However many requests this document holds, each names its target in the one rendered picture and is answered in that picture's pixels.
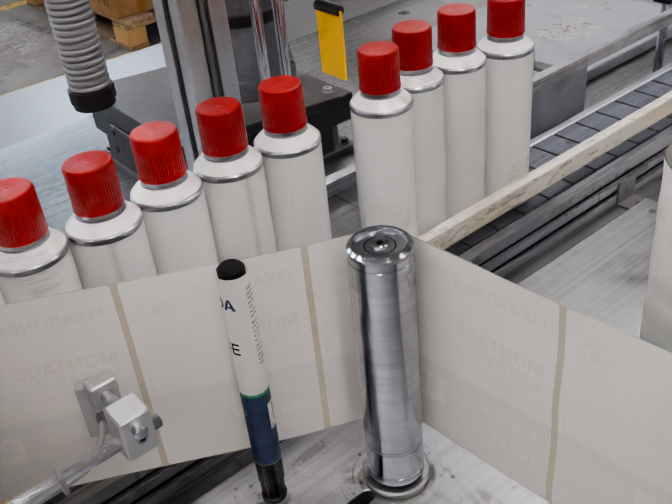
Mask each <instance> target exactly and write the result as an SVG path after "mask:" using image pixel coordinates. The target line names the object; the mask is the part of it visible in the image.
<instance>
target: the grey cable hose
mask: <svg viewBox="0 0 672 504"><path fill-rule="evenodd" d="M44 1H45V2H44V4H45V7H46V8H47V9H46V11H47V14H48V18H49V21H50V25H51V27H52V32H53V34H54V39H55V40H56V42H55V43H56V46H57V47H58V48H57V50H58V53H59V57H60V59H61V64H62V66H63V71H64V72H65V77H66V81H67V84H68V89H67V93H68V97H69V100H70V103H71V104H72V106H73V107H74V109H75V110H76V111H77V112H80V113H96V112H100V111H103V110H106V109H108V108H110V107H111V106H113V105H114V104H115V102H116V98H115V96H116V95H117V93H116V89H115V85H114V82H113V81H112V79H110V77H109V72H108V71H107V69H108V68H107V65H106V60H105V58H104V53H103V48H102V46H101V41H100V40H99V38H100V36H99V34H98V33H97V32H98V29H97V27H96V21H95V20H94V19H95V17H94V14H92V13H93V9H92V8H91V2H90V1H89V0H44Z"/></svg>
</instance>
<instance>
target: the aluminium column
mask: <svg viewBox="0 0 672 504"><path fill-rule="evenodd" d="M152 2H153V6H154V11H155V16H156V20H157V25H158V30H159V34H160V39H161V44H162V48H163V53H164V58H165V62H166V67H167V72H168V77H169V81H170V86H171V91H172V95H173V100H174V105H175V109H176V114H177V119H178V123H179V128H180V133H181V137H182V142H183V147H184V152H185V156H186V161H187V166H188V170H189V171H191V172H193V163H194V162H195V160H196V159H197V158H198V157H199V155H200V154H201V153H202V149H201V141H200V136H199V131H198V126H197V121H196V115H195V109H196V107H197V105H198V104H199V103H201V102H203V101H205V100H207V99H210V98H214V96H213V89H212V83H211V77H210V71H209V65H208V59H207V54H206V48H205V42H204V36H203V30H202V25H201V19H200V13H199V8H198V2H197V0H152ZM203 2H204V8H205V13H206V19H207V25H208V31H209V37H210V43H211V49H212V55H213V61H214V67H215V73H216V79H217V85H218V92H219V97H232V98H235V99H237V100H238V101H239V102H240V103H241V106H242V102H241V96H240V90H239V84H238V78H237V72H236V66H235V60H234V54H233V48H232V42H231V36H230V29H229V23H228V17H227V11H226V5H225V0H203ZM193 173H194V172H193Z"/></svg>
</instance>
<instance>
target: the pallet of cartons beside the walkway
mask: <svg viewBox="0 0 672 504"><path fill-rule="evenodd" d="M25 1H27V4H28V5H29V6H32V7H34V8H36V9H38V10H40V11H42V12H44V13H46V14H47V11H46V9H47V8H46V7H45V4H44V2H45V1H44V0H25ZM89 1H90V2H91V8H92V9H93V13H92V14H94V17H95V19H94V20H95V21H96V27H97V29H98V32H97V33H98V34H99V36H100V37H101V38H103V39H106V40H108V41H111V42H114V43H116V44H117V45H119V46H121V47H123V48H125V49H127V50H129V51H131V52H133V51H136V50H139V49H142V48H145V47H148V46H150V43H149V41H148V37H147V32H146V26H145V25H148V24H151V23H154V22H157V20H156V16H155V11H154V6H153V2H152V0H89ZM96 14H98V15H101V16H103V17H106V18H108V19H111V20H113V21H112V23H113V26H111V25H108V24H106V23H104V22H101V21H99V20H97V17H96Z"/></svg>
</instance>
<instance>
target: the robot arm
mask: <svg viewBox="0 0 672 504"><path fill-rule="evenodd" d="M260 1H261V8H262V15H263V22H264V29H265V36H266V43H267V51H268V58H269V65H270V72H271V77H274V76H281V70H280V63H279V55H278V48H277V40H276V33H275V25H274V18H273V10H272V3H271V0H260ZM225 5H226V11H227V17H228V23H229V29H230V36H231V42H232V48H233V54H234V60H235V66H236V72H237V78H238V84H239V90H240V96H241V102H242V104H244V103H252V102H258V101H259V94H258V86H259V84H260V77H259V70H258V63H257V56H256V50H255V43H254V36H253V30H252V23H251V16H250V10H249V3H248V0H225ZM289 51H290V59H291V66H292V74H293V76H295V77H297V72H296V62H295V59H294V57H293V55H292V52H291V49H290V46H289Z"/></svg>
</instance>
